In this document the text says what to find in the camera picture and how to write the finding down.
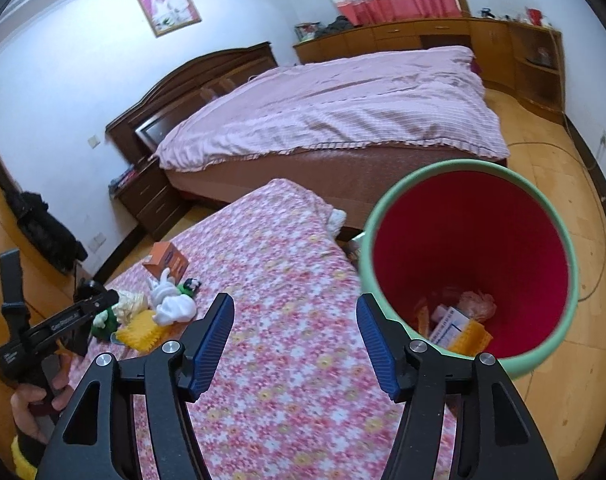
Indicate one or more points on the white wall outlet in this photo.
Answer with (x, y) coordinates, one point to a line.
(98, 242)

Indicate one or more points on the small yellow foam net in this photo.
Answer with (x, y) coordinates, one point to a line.
(140, 332)

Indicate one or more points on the white fluffy cloth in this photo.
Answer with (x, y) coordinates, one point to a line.
(336, 219)

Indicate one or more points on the wooden corner shelf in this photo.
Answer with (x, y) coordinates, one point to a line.
(535, 70)

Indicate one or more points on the small cream paper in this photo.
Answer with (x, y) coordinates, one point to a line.
(130, 304)

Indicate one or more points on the small green black figure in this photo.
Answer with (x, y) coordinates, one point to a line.
(190, 287)

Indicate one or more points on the white teal medicine box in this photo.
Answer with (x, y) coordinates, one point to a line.
(448, 322)

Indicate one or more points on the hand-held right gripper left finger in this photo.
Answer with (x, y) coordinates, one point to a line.
(210, 347)

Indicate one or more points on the stack of magazines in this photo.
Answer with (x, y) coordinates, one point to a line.
(124, 177)

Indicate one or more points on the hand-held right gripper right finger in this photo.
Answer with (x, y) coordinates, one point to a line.
(378, 347)

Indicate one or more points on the white light switch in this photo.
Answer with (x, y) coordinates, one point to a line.
(93, 140)

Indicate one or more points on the green plush toy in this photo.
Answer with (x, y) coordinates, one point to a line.
(104, 329)

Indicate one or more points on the dark wooden nightstand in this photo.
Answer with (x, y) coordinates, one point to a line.
(153, 200)

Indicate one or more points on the dark wooden bed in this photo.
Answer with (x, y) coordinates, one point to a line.
(193, 75)

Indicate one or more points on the red bin with green rim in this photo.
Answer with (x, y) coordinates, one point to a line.
(463, 240)

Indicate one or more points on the white plush toy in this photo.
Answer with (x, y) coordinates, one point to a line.
(173, 307)

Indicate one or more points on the orange peel piece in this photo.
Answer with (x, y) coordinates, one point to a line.
(424, 317)

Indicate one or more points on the orange cardboard box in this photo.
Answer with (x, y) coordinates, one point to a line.
(165, 259)

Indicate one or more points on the framed wall photo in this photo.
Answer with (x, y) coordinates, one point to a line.
(169, 8)

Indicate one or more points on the dark clothes pile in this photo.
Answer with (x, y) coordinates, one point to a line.
(339, 25)

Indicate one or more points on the pink checked bed blanket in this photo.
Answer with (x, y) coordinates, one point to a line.
(343, 105)

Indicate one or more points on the small blue object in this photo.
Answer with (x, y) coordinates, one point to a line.
(486, 13)

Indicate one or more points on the person's left hand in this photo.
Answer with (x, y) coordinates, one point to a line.
(35, 405)

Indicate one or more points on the small picture frames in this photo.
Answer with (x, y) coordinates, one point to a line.
(307, 31)

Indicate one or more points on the black hanging jacket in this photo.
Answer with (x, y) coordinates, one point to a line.
(43, 230)

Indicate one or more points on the small red item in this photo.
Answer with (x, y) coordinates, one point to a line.
(534, 16)

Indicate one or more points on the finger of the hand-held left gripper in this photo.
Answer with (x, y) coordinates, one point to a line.
(103, 302)

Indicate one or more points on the pink floral tablecloth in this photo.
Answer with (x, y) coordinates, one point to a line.
(283, 310)

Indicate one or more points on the long wooden low cabinet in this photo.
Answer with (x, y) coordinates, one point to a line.
(398, 35)

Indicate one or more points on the large cream paper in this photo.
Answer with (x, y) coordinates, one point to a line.
(475, 302)

